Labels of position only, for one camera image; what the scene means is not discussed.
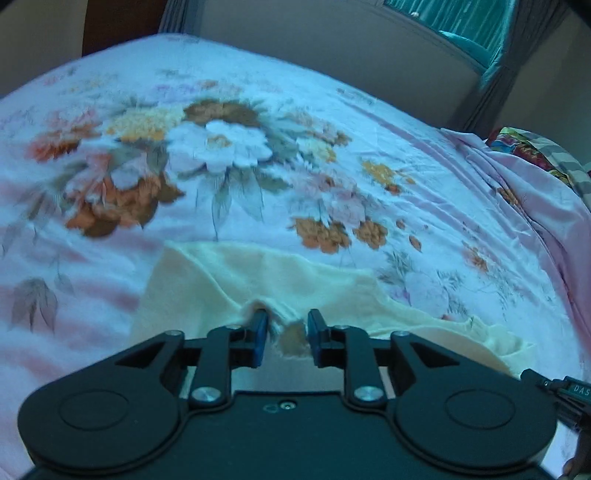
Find right grey curtain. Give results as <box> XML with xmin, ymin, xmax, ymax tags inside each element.
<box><xmin>449</xmin><ymin>0</ymin><xmax>569</xmax><ymax>137</ymax></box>

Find striped floral pillow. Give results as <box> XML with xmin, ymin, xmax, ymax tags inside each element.
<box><xmin>486</xmin><ymin>127</ymin><xmax>590</xmax><ymax>208</ymax></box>

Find person's right hand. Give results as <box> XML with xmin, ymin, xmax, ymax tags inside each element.
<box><xmin>559</xmin><ymin>456</ymin><xmax>590</xmax><ymax>480</ymax></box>

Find grey curtain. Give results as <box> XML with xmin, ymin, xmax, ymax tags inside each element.
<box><xmin>158</xmin><ymin>0</ymin><xmax>205</xmax><ymax>36</ymax></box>
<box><xmin>449</xmin><ymin>0</ymin><xmax>569</xmax><ymax>137</ymax></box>

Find cream long-sleeve knit top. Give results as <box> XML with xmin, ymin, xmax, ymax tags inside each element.
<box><xmin>129</xmin><ymin>242</ymin><xmax>536</xmax><ymax>391</ymax></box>

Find left grey curtain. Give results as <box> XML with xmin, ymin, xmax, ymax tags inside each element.
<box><xmin>158</xmin><ymin>0</ymin><xmax>205</xmax><ymax>36</ymax></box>

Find pink folded blanket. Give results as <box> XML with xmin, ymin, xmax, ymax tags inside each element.
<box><xmin>442</xmin><ymin>129</ymin><xmax>590</xmax><ymax>337</ymax></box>

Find floral pink bed sheet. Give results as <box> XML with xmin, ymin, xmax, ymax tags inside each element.
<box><xmin>1</xmin><ymin>35</ymin><xmax>590</xmax><ymax>479</ymax></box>

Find dark wooden wardrobe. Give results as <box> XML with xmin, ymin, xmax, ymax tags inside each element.
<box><xmin>82</xmin><ymin>0</ymin><xmax>167</xmax><ymax>56</ymax></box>

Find window with frame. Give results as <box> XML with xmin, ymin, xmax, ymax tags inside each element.
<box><xmin>362</xmin><ymin>0</ymin><xmax>513</xmax><ymax>73</ymax></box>

